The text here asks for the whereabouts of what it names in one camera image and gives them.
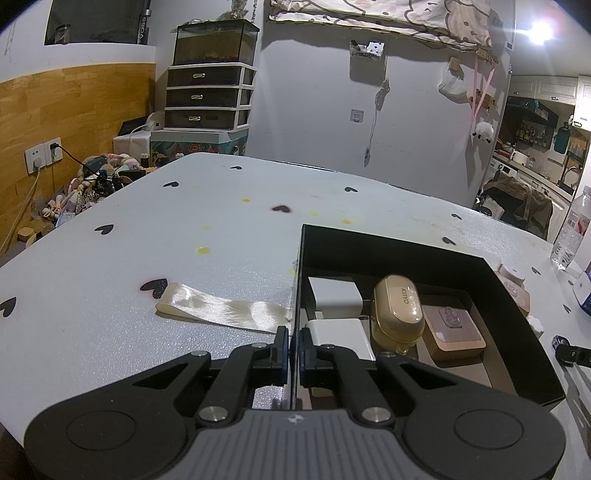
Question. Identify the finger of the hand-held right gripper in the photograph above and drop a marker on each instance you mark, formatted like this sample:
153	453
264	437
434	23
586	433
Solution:
575	354

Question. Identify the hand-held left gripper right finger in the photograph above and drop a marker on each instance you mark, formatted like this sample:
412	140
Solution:
305	355

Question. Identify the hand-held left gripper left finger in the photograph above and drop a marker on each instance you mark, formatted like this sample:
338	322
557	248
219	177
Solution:
280	355

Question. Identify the white cube charger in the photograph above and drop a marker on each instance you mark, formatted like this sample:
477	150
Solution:
344	334

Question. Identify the white plug charger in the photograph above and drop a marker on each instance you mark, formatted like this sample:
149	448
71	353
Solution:
333	297

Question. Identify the black cardboard box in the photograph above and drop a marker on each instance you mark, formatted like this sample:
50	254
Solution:
512	332

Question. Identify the beige earbuds case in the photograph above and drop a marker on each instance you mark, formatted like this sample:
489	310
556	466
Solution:
398	311

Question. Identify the square wooden block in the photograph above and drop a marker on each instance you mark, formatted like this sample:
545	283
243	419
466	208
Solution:
455	330
519	297

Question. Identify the cream satin ribbon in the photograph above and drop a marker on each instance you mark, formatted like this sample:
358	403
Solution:
217	309

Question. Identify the white round disc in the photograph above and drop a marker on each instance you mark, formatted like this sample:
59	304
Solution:
513	273

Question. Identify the clear water bottle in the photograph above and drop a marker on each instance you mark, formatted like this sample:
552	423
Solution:
572	230

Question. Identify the chair with brown jacket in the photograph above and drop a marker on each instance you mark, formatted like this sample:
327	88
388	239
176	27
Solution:
521	207

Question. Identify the teal hanging bag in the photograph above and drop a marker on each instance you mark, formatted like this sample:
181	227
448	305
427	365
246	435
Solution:
562	137

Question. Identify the patterned low cabinet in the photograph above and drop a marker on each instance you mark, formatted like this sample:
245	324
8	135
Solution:
198	144

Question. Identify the white plush sheep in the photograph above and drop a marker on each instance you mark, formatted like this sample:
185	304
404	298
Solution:
482	130

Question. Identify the pile of stuffed toys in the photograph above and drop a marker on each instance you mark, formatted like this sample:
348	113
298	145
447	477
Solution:
92	184

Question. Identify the white appliance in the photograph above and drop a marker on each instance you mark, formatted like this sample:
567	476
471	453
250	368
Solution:
136	136

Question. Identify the white plastic drawer unit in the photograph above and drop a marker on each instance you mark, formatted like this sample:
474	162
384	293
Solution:
207	97

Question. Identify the white face mask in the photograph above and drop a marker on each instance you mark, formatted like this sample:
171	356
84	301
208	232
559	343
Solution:
452	83

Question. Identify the glass fish tank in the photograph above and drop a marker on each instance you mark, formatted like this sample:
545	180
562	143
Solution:
214	44

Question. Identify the printed blanket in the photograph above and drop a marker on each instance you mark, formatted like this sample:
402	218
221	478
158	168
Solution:
378	18

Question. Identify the square wall socket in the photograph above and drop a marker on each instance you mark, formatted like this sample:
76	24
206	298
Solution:
358	115

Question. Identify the white wall outlet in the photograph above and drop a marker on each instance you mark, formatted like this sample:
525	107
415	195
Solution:
41	156

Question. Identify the clear wall holder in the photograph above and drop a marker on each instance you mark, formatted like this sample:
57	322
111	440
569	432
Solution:
368	48

